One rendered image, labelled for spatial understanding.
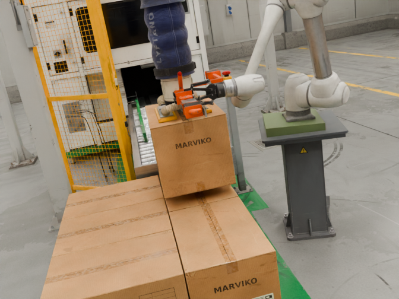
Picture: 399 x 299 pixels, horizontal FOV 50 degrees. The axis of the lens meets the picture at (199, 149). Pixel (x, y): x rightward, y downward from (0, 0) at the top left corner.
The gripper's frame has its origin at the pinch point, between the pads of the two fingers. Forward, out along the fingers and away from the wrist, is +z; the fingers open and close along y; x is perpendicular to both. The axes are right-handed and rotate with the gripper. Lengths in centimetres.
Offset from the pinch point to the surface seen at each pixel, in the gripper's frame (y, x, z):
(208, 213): 61, -10, -2
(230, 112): 43, 123, -50
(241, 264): 64, -57, -6
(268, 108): 106, 355, -155
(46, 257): 116, 86, 111
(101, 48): -22, 142, 42
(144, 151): 60, 118, 25
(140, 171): 58, 67, 30
